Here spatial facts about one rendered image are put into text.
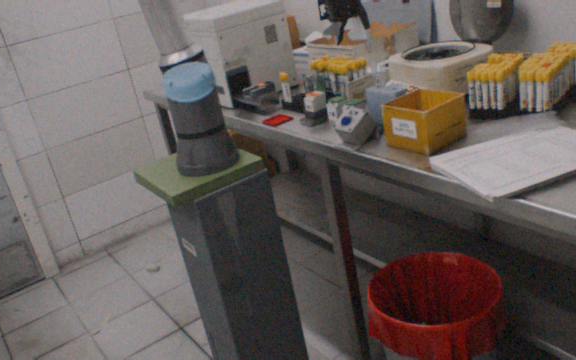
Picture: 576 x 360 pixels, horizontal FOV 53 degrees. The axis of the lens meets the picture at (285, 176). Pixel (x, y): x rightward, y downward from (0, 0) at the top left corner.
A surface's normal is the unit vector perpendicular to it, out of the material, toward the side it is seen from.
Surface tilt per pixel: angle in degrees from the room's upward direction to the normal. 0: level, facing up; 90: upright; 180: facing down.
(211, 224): 90
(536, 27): 90
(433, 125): 90
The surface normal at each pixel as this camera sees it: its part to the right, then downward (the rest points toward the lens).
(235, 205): 0.56, 0.22
